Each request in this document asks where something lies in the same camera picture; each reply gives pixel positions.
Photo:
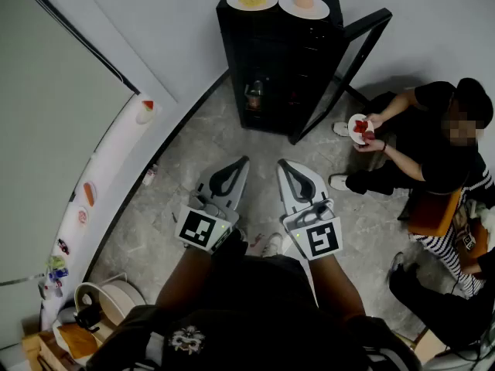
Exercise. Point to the person's right forearm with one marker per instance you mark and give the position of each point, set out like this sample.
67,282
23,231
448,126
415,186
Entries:
336,288

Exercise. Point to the person's right white shoe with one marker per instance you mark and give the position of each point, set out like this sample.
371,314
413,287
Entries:
272,244

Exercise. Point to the person's left forearm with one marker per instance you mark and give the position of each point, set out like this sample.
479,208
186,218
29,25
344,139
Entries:
185,276

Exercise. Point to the small bowl with red food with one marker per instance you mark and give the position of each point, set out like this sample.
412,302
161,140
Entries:
352,131

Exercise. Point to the brown cardboard box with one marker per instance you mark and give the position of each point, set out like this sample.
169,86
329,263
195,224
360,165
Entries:
42,350

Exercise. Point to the blue toy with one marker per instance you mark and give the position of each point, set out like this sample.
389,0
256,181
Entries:
58,274

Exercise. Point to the red strawberries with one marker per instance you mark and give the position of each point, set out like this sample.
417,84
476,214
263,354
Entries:
361,126

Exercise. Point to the orange stool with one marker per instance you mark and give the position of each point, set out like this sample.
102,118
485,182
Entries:
429,213

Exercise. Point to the glass bottle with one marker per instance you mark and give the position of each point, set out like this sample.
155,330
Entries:
255,95

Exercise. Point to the red white round toy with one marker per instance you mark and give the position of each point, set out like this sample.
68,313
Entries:
82,216

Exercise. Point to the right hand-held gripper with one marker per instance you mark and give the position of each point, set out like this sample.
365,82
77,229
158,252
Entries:
321,240

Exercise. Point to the white cake slice toy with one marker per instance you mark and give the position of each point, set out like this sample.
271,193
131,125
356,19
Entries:
144,112

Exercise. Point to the orange sausage toy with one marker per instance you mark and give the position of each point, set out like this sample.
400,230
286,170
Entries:
89,193

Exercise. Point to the red black toy car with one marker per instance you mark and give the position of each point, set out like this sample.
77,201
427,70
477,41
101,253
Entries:
63,246

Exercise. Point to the person's black clothing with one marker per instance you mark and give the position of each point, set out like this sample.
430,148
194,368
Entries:
263,303

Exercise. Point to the white round container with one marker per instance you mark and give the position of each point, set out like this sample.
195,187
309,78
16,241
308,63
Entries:
116,300

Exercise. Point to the white shelf with food items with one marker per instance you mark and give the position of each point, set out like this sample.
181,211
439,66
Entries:
116,149

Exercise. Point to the grey-green window blind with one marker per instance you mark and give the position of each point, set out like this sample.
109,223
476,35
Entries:
46,130

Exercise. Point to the black mini fridge cabinet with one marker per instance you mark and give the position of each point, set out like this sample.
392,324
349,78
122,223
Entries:
278,52

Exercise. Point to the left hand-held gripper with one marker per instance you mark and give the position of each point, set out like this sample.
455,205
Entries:
201,228

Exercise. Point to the green toy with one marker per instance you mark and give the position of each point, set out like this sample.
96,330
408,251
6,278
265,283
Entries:
57,262

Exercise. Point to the small white red bottle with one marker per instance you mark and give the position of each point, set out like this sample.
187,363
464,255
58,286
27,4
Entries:
150,175

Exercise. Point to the black white striped cloth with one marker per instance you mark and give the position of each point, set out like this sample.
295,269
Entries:
444,246

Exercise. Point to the white plate with bun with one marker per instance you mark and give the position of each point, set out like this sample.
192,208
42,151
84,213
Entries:
317,12

